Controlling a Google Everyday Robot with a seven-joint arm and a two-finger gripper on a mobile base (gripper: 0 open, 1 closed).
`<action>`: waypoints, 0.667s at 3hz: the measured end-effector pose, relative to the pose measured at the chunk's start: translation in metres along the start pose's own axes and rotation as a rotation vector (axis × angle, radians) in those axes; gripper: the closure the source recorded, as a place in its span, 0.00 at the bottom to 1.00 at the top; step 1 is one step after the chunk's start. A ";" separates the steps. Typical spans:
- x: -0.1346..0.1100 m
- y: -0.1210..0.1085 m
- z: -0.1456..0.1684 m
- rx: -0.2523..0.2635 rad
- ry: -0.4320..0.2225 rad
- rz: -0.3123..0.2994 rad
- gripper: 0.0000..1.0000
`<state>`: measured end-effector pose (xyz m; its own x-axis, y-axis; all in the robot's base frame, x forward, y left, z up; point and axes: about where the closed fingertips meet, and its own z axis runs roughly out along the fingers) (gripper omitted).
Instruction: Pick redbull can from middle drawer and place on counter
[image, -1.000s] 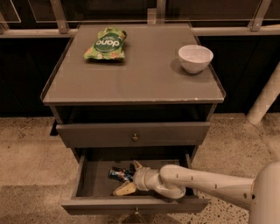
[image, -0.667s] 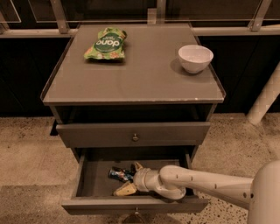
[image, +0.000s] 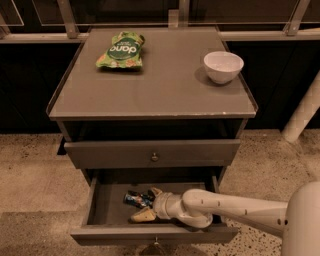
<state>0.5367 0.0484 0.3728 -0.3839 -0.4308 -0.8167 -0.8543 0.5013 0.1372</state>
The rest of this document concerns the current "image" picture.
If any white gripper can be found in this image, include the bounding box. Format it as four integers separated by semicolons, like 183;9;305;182
130;187;182;223

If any crushed redbull can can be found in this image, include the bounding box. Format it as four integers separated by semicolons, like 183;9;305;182
123;191;155;209

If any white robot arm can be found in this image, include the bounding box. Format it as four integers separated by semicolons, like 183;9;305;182
131;181;320;256

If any brass upper drawer knob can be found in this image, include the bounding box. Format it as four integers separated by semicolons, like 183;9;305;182
151;152;159;162

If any brass drawer knob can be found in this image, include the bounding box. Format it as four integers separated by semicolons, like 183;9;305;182
140;240;167;256
151;152;159;162

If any brass middle drawer knob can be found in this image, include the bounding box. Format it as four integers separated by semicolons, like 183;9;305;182
140;240;167;256

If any grey open middle drawer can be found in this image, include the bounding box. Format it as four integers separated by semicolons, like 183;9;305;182
71;167;238;246

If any grey closed upper drawer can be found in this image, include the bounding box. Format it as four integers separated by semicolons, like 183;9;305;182
65;139;240;169

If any grey cabinet with glass top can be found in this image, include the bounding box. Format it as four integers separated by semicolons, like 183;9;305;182
45;26;259;188

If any white bowl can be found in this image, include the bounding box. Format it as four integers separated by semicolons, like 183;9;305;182
203;51;244;84

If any green snack bag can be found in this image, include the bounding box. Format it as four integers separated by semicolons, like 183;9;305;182
96;31;145;69

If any white diagonal post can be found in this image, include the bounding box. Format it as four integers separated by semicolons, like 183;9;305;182
282;70;320;143

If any metal railing frame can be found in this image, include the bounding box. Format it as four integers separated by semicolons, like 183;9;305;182
0;0;320;42

